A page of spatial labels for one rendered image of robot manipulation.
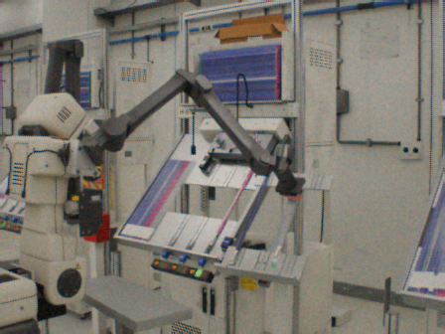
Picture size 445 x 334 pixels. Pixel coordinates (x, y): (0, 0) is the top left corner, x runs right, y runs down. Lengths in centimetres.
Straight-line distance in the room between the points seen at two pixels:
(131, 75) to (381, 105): 176
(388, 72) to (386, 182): 77
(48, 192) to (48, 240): 16
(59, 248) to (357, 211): 264
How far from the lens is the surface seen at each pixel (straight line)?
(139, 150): 385
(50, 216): 197
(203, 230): 247
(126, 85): 379
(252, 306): 266
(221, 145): 271
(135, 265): 394
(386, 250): 408
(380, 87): 402
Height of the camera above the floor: 127
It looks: 4 degrees down
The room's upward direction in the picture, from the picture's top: straight up
